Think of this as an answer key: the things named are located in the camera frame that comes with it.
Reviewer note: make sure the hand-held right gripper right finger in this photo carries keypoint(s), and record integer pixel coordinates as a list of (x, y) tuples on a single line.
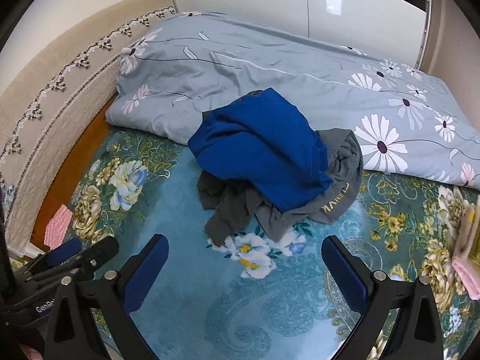
[(345, 274)]

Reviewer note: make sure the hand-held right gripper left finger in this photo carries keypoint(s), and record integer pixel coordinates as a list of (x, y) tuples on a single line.
[(147, 273)]

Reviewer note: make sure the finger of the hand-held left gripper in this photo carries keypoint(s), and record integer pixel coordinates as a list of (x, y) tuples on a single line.
[(99, 249), (65, 252)]

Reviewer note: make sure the blue sweater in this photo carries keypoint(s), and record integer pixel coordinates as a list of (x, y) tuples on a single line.
[(255, 146)]

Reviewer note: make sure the pink textured cloth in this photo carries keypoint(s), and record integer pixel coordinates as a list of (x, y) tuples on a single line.
[(58, 227)]

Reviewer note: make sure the teal floral blanket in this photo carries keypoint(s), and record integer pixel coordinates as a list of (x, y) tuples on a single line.
[(225, 307)]

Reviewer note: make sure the grey t-shirt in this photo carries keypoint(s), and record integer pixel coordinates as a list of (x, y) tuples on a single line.
[(339, 168)]

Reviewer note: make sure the pink folded cloth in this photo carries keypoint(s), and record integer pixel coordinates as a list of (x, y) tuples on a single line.
[(468, 275)]

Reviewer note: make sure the beige folded cloth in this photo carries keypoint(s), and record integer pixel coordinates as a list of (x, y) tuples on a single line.
[(468, 228)]

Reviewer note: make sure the beige padded headboard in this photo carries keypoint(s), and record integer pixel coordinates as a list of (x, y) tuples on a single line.
[(56, 93)]

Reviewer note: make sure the grey-blue daisy print quilt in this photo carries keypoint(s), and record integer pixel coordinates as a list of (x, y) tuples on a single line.
[(262, 63)]

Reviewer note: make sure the white wardrobe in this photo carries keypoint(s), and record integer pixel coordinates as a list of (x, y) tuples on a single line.
[(262, 3)]

